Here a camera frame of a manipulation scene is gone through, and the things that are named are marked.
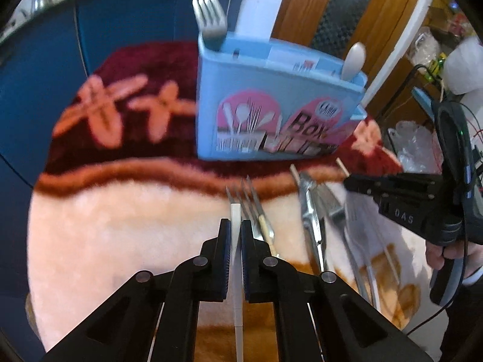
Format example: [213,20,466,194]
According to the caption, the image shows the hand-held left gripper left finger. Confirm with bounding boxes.
[40,219,232,362]

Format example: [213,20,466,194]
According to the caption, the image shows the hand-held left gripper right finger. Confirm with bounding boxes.
[241,219,434,362]

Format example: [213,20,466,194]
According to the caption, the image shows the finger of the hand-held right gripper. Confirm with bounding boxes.
[343,173,445,201]

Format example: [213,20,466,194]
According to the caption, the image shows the white chopstick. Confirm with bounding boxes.
[230,203,245,362]

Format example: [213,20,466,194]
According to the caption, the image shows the metal fork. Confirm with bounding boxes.
[226,175,280,261]

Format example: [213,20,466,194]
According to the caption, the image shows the blue utensil box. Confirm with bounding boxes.
[196,32,368,163]

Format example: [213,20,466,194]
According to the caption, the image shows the person's right forearm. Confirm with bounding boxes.
[441,273,483,362]

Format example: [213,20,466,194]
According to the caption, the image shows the person's right hand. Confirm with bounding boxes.
[426,241,448,271]

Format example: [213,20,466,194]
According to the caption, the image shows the clear plastic bags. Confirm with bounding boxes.
[394,121,443,174]

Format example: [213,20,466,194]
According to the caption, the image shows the floral plush blanket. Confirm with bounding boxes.
[26,40,423,362]

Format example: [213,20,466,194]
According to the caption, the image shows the beige plastic spoon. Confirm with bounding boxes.
[341,42,366,81]

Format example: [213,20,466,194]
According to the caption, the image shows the white plastic bag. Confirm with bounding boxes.
[443,37,483,96]

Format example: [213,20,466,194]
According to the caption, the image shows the wooden door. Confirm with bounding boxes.
[272,0,427,68]

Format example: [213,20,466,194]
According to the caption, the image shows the beige plastic fork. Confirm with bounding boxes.
[192,0,228,46]

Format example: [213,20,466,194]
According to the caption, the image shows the blue lower kitchen cabinets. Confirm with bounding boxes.
[0,0,246,197]

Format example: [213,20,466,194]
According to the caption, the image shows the black cable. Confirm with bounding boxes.
[377,63,440,151]

